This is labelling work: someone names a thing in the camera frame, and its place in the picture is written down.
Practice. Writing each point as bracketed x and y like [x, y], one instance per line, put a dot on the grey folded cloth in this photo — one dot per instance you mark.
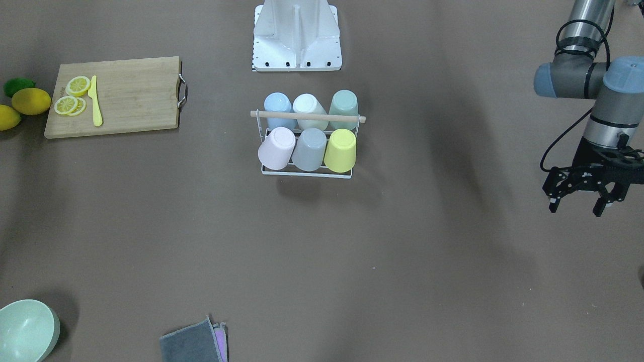
[204, 341]

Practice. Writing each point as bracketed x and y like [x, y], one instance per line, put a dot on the whole yellow lemon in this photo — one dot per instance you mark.
[31, 101]
[9, 117]

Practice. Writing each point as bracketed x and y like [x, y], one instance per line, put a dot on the lemon slice lower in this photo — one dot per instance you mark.
[78, 86]

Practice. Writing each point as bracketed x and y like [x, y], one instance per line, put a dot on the lemon slice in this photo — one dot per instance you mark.
[78, 86]
[81, 106]
[66, 105]

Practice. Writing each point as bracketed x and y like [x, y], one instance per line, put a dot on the grey plastic cup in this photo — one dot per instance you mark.
[310, 148]

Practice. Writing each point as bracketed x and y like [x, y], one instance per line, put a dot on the green bowl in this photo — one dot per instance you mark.
[29, 331]

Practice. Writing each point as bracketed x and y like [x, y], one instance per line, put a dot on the white plastic cup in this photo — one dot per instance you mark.
[308, 104]

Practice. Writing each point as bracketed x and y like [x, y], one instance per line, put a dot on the yellow plastic cup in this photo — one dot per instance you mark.
[340, 154]

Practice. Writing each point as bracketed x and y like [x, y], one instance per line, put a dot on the green lime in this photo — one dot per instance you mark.
[17, 84]

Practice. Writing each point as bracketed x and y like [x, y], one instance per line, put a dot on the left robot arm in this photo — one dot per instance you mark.
[582, 69]

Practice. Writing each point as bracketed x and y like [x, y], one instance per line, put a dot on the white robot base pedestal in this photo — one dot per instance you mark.
[296, 36]

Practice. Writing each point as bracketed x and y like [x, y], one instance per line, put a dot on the blue plastic cup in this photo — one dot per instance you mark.
[279, 102]

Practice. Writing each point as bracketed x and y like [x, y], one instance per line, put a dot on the white wire cup rack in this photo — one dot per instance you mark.
[292, 170]

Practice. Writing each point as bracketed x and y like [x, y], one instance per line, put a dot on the yellow plastic knife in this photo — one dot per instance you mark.
[96, 110]

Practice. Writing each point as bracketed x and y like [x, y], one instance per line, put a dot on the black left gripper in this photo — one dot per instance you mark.
[563, 182]

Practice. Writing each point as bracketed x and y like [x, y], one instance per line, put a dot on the green plastic cup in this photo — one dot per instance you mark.
[344, 103]

